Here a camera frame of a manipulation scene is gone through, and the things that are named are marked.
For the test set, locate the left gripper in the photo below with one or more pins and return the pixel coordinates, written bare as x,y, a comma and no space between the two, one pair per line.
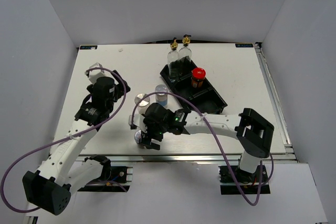
118,88

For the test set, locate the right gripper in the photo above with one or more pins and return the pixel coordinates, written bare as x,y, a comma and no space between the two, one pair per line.
146,138

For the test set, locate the silver-lid dark spice jar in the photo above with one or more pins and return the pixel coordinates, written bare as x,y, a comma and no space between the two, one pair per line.
138,139

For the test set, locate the silver-lid white powder jar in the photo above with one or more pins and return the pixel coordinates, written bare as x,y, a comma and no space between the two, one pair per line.
142,100

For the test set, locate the blue-label spice shaker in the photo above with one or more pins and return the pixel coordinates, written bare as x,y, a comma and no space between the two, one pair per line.
161,95

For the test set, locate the clear glass oil bottle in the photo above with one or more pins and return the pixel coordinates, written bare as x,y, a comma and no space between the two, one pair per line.
173,60

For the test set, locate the red-lid brown sauce jar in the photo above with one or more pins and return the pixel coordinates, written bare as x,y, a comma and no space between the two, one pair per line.
197,77

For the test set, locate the dark sauce glass bottle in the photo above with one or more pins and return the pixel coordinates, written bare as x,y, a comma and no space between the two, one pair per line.
185,53

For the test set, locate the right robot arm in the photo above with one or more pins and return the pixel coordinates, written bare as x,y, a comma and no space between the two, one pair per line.
251,129

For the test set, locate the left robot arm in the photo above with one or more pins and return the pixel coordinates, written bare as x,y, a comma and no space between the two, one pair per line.
50,187

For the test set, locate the left blue table sticker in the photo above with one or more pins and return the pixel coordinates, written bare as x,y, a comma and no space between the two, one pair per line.
88,47

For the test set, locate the black three-compartment tray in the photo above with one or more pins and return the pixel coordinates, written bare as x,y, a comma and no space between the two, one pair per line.
205,98

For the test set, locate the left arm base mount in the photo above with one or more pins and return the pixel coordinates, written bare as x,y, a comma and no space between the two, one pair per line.
112,178

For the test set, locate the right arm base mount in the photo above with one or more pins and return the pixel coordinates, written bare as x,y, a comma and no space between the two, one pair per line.
248,182

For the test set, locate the aluminium table side rail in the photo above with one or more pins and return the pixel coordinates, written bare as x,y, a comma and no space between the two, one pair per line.
289,155

